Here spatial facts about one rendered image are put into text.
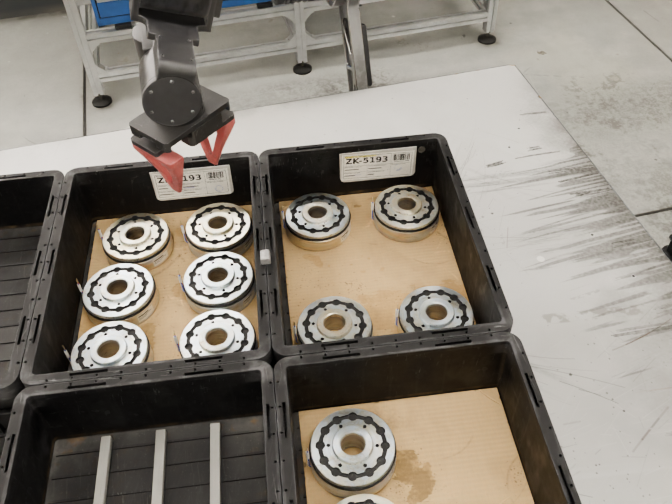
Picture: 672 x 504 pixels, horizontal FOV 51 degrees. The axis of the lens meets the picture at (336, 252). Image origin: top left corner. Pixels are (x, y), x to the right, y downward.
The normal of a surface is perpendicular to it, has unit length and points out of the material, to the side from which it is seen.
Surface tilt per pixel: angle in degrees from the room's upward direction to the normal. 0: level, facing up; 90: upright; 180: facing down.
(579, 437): 0
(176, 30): 19
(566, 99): 0
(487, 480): 0
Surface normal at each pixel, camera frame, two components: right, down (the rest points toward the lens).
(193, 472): -0.03, -0.69
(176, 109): 0.24, 0.72
